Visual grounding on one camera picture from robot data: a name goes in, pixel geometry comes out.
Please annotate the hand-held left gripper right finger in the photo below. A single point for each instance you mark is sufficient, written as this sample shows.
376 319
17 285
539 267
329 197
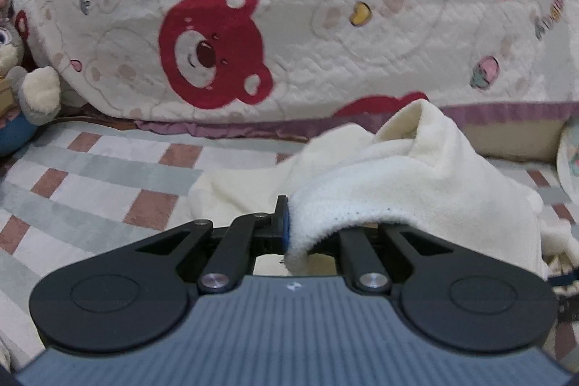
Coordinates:
358 252

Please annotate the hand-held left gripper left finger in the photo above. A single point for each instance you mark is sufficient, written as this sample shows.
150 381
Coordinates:
283 225

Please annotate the white fleece garment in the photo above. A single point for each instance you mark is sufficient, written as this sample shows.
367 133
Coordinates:
407 178

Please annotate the cardboard box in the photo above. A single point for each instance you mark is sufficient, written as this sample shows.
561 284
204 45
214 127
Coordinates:
4 94

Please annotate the floral patchwork quilt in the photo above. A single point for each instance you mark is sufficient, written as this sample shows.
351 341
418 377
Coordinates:
569 162

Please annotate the grey plush rabbit toy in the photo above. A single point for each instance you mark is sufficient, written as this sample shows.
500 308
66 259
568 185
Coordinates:
38 92

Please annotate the beige bed base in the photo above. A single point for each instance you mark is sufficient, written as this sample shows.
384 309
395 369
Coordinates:
511 139

